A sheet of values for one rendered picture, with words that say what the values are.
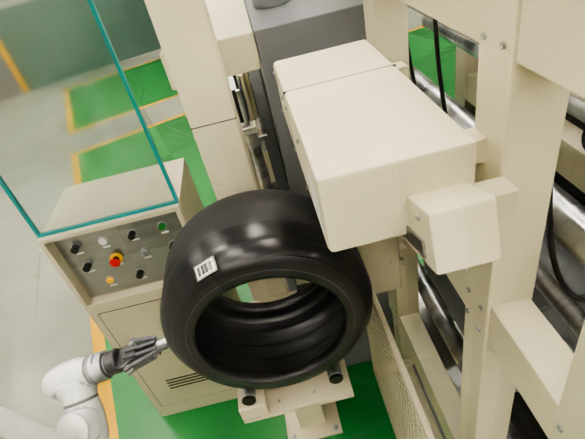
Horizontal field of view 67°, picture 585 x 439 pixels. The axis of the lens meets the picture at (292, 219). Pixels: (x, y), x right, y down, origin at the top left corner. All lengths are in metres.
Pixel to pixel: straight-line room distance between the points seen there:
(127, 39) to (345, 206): 9.41
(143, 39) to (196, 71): 8.81
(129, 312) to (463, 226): 1.67
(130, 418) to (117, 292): 0.96
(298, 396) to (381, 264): 0.52
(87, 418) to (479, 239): 1.22
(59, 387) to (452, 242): 1.25
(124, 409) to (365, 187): 2.39
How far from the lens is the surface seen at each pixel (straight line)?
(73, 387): 1.56
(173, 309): 1.19
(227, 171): 1.34
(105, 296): 2.10
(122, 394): 2.95
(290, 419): 2.47
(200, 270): 1.10
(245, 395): 1.49
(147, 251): 1.91
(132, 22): 9.96
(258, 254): 1.07
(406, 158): 0.69
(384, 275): 1.62
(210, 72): 1.23
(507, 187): 0.79
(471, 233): 0.67
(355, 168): 0.67
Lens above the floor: 2.14
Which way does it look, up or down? 36 degrees down
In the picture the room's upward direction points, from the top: 14 degrees counter-clockwise
